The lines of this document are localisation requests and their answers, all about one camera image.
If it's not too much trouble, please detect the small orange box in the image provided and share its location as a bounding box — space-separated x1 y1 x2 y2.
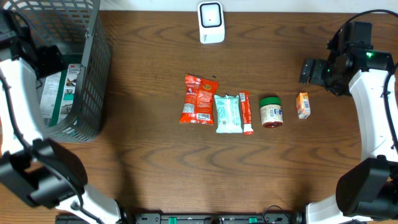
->
296 92 311 119

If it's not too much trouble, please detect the green 3M cloth package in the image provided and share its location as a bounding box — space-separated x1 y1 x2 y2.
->
40 54 81 127

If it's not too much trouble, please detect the green lid jar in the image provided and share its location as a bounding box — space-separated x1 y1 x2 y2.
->
260 96 284 128

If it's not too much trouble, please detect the red stick packet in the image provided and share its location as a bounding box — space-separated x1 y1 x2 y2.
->
239 91 254 135

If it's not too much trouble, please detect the light teal wipes packet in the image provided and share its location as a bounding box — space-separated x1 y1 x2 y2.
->
214 95 243 134

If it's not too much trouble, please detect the orange red snack bag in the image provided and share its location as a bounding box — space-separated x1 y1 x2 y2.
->
180 75 218 125

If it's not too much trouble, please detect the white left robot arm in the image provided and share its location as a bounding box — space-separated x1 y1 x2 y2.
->
1 1 132 223

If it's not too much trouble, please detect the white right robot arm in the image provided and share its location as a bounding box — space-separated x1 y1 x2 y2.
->
300 49 397 223

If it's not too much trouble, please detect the white barcode scanner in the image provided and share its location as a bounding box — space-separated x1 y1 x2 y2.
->
197 1 225 44

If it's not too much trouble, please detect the grey plastic mesh basket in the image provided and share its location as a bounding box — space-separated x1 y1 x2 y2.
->
1 0 111 142

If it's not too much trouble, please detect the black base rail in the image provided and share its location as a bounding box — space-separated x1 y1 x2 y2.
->
55 205 307 224

